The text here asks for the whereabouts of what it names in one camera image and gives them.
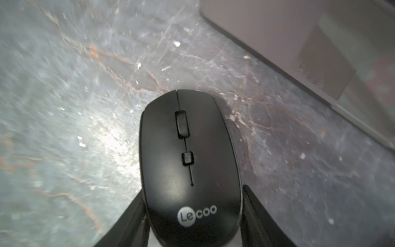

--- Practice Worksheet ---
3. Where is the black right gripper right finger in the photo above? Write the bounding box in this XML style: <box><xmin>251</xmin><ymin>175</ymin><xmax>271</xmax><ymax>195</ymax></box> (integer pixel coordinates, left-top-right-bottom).
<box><xmin>240</xmin><ymin>185</ymin><xmax>296</xmax><ymax>247</ymax></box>

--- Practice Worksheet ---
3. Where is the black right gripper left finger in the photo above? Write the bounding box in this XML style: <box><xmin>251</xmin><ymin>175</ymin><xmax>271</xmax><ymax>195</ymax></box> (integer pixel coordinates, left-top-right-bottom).
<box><xmin>95</xmin><ymin>191</ymin><xmax>150</xmax><ymax>247</ymax></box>

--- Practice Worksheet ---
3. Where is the black wireless mouse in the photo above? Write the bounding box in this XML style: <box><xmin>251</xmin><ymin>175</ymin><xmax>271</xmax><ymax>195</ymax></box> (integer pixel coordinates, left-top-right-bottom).
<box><xmin>139</xmin><ymin>90</ymin><xmax>243</xmax><ymax>247</ymax></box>

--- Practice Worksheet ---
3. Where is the grey laptop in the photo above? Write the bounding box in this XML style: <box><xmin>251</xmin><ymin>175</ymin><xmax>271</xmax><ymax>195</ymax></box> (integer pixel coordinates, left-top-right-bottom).
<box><xmin>200</xmin><ymin>1</ymin><xmax>395</xmax><ymax>149</ymax></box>

